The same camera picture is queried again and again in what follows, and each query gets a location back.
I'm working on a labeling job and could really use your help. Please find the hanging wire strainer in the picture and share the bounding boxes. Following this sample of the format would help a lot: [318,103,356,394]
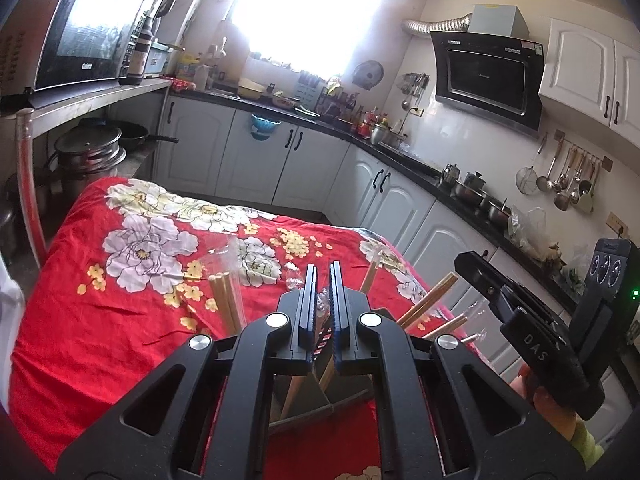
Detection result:
[515,152,540,196]

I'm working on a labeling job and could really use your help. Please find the silver flexible exhaust duct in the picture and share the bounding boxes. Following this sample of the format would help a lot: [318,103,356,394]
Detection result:
[402,16,473,37]

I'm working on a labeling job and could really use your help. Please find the steel cooking pot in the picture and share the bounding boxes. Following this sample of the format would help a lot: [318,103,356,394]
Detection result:
[369,124,396,147]
[480,197,513,223]
[452,171,488,201]

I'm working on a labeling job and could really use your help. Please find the person's right hand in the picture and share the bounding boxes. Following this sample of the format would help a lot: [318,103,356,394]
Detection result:
[510,365,585,440]

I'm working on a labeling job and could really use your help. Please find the grey hood chimney box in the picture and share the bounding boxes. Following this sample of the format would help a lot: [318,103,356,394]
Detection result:
[470,4,530,38]

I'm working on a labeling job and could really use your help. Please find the wooden chopstick pair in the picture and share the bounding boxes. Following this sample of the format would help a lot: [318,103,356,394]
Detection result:
[422,312,476,343]
[280,374,307,422]
[397,272,459,331]
[207,237,247,333]
[360,247,386,293]

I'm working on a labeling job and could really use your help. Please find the clear plastic bags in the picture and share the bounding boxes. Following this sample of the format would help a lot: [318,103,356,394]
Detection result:
[507,207,591,291]

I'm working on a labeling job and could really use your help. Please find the red floral tablecloth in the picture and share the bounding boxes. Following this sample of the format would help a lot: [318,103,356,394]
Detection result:
[7,177,451,480]

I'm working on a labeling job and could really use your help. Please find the black plastic utensil basket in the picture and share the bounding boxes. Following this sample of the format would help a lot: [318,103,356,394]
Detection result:
[267,307,401,433]

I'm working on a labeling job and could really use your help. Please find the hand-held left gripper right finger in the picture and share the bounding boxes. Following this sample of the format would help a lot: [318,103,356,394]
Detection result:
[327,260,586,480]

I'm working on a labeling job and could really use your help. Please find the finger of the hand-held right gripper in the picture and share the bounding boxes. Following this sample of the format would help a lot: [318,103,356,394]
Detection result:
[454,251,567,332]

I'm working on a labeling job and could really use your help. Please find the white plastic bottles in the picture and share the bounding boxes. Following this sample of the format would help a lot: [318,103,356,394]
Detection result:
[175,52,226,92]

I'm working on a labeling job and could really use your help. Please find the cluster of condiment bottles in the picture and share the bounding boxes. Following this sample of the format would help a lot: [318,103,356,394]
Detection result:
[320,85,393,136]

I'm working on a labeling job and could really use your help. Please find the kitchen window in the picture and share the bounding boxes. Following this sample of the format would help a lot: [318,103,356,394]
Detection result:
[227,0,401,78]

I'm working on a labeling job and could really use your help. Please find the white wall cabinet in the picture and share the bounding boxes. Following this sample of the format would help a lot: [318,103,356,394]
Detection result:
[538,17,640,147]

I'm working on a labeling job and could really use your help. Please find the white base cabinets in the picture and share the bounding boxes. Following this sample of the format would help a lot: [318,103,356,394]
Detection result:
[152,94,581,361]

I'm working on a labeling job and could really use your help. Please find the teal plastic box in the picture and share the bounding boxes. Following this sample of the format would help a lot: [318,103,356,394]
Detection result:
[147,41,172,75]

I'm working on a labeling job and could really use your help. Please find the row of hanging ladles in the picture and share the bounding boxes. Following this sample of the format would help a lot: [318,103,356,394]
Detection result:
[537,132,603,215]

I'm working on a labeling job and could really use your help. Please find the large steel stockpot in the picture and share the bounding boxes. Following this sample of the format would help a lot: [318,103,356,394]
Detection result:
[49,125,127,196]

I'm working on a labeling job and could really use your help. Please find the black frying pan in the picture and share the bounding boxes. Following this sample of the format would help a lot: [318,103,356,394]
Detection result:
[116,121,179,153]

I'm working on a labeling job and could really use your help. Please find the small hanging kitchen tools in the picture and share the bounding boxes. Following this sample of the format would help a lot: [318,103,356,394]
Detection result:
[400,72,431,111]

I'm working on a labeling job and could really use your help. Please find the pale blue knife rack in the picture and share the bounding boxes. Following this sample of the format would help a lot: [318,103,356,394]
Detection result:
[295,72,323,106]

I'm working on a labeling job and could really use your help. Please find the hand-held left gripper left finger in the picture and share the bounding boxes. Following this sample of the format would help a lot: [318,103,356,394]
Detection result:
[55,263,321,480]

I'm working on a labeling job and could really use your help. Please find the person's right forearm green sleeve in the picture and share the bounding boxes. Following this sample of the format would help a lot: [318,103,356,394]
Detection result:
[570,420,607,473]

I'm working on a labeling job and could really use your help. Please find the metal shelf rack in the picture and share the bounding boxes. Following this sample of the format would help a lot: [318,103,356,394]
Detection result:
[0,77,173,268]

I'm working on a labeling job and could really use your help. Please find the dark glass bottle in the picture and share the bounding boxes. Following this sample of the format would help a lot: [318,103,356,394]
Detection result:
[118,15,153,86]

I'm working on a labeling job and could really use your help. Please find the black kitchen countertop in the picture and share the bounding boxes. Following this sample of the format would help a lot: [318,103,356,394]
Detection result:
[167,87,581,311]

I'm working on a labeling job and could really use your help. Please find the black microwave oven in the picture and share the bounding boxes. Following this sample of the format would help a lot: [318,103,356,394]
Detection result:
[30,0,156,106]

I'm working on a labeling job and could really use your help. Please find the black range hood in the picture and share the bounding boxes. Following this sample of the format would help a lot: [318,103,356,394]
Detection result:
[429,31,546,137]

